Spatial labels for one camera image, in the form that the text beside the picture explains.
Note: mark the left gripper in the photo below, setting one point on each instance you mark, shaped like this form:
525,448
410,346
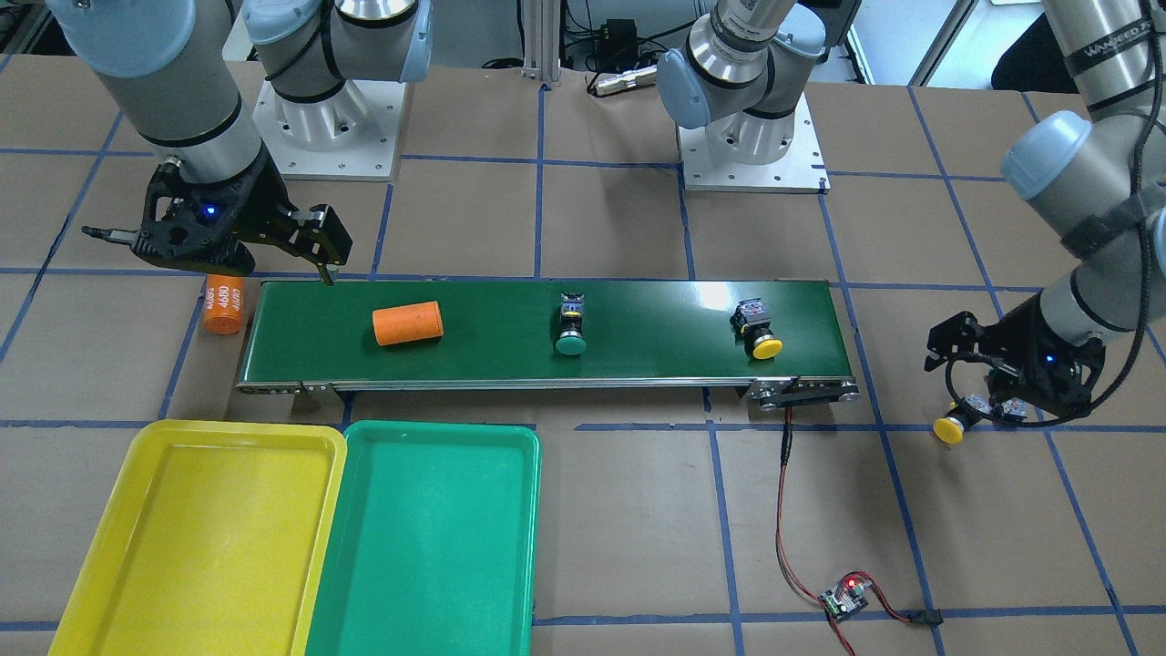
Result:
1022,339

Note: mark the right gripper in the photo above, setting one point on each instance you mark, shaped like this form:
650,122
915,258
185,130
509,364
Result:
258,206

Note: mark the green push button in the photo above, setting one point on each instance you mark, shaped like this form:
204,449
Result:
1011,411
570,340

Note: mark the orange cylinder with 4680 print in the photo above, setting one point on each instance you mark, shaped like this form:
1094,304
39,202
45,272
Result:
223,304

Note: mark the yellow push button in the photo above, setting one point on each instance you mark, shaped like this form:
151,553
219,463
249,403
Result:
751,321
961,421

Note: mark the plain orange cylinder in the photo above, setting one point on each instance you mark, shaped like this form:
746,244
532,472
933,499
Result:
406,323

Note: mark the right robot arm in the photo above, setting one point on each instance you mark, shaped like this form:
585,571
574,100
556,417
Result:
162,62

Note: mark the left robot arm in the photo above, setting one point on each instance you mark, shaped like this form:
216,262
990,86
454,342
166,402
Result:
1096,180

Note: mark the green conveyor belt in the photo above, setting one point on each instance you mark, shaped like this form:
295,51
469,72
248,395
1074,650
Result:
311,339

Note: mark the yellow plastic tray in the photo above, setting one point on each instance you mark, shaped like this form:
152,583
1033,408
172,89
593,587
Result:
212,542

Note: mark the small motor controller board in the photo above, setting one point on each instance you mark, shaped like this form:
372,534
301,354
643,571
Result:
844,599

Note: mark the green plastic tray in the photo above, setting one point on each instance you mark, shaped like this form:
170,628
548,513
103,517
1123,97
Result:
434,541

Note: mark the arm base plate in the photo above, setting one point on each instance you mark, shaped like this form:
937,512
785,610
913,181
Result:
744,153
352,136

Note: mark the aluminium frame post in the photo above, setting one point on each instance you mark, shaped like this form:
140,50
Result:
541,37

